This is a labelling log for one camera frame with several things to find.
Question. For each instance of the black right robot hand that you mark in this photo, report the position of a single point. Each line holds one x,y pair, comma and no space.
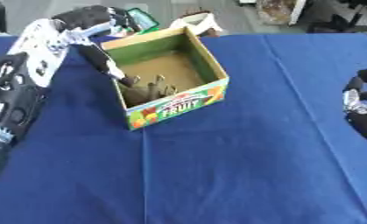
364,124

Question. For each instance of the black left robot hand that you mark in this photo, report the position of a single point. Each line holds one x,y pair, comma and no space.
102,62

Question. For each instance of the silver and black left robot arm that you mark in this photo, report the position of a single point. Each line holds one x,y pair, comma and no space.
17,96

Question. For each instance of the cardboard box with green inside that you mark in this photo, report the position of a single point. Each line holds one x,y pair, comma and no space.
176,106

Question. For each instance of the green flat object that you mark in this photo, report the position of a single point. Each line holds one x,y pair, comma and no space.
142,19

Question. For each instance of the black chair base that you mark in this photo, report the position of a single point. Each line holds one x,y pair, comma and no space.
344,24

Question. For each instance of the white and brown object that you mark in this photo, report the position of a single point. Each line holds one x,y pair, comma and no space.
201,22

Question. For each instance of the brown grey bag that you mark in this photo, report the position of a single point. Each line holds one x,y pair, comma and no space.
275,11

